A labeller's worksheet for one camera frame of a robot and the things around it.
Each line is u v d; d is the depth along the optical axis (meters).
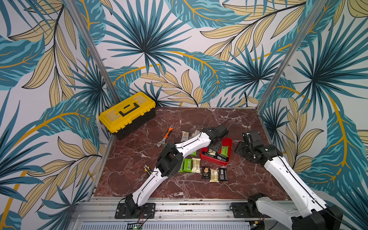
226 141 0.91
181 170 0.86
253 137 0.60
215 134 0.72
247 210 0.73
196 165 0.88
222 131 0.75
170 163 0.57
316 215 0.38
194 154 0.93
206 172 0.86
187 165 0.88
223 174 0.85
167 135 1.03
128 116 0.92
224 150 0.95
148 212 0.73
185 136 1.02
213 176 0.84
